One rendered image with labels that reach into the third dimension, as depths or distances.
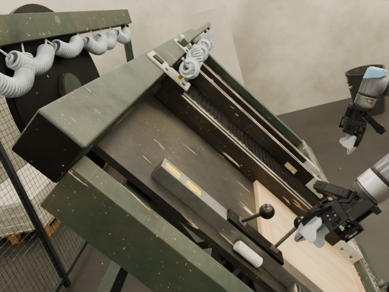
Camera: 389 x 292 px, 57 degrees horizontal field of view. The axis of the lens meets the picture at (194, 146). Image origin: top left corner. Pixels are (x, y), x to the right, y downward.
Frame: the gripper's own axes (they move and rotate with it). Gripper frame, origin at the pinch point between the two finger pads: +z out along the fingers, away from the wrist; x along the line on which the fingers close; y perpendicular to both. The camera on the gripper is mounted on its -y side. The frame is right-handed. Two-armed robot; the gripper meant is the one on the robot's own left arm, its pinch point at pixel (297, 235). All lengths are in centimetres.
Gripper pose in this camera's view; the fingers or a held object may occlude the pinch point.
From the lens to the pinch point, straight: 97.9
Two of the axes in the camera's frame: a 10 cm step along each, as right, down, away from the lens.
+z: -6.6, 6.7, 3.4
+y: 1.5, 5.6, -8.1
